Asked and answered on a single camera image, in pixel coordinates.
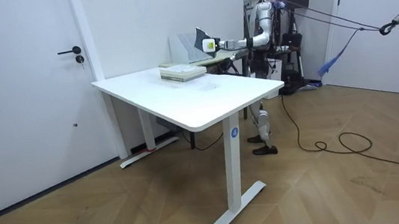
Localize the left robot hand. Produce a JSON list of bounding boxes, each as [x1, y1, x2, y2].
[[201, 37, 223, 55]]

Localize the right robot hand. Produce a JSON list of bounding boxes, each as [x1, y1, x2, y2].
[[220, 55, 238, 75]]

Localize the dark grey book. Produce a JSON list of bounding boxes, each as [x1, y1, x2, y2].
[[192, 25, 216, 53]]

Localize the clear file rack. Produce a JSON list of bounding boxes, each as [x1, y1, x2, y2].
[[168, 29, 214, 67]]

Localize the white book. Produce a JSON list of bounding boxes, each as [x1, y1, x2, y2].
[[159, 61, 208, 81]]

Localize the grey-green book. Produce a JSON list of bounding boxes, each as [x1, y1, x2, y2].
[[160, 69, 208, 85]]

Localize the white standing desk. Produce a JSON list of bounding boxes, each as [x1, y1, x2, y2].
[[90, 52, 301, 224]]

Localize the robot body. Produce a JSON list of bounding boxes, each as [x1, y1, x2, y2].
[[242, 0, 293, 55]]

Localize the black equipment stand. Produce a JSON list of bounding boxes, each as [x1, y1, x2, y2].
[[269, 4, 324, 97]]

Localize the robot legs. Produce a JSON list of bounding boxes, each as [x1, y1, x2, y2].
[[237, 49, 285, 158]]

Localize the black box under desk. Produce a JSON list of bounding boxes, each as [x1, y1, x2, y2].
[[154, 113, 184, 136]]

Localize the black door lock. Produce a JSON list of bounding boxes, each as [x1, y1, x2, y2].
[[75, 54, 87, 71]]

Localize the plain white door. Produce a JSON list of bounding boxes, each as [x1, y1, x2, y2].
[[314, 0, 399, 108]]

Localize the black desk cable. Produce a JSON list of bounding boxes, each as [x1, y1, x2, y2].
[[180, 125, 226, 154]]

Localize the black door handle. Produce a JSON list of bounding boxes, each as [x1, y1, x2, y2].
[[56, 45, 83, 57]]

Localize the black floor cable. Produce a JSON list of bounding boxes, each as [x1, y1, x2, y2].
[[280, 81, 399, 216]]

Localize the white door with handle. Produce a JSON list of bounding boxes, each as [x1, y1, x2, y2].
[[0, 0, 125, 222]]

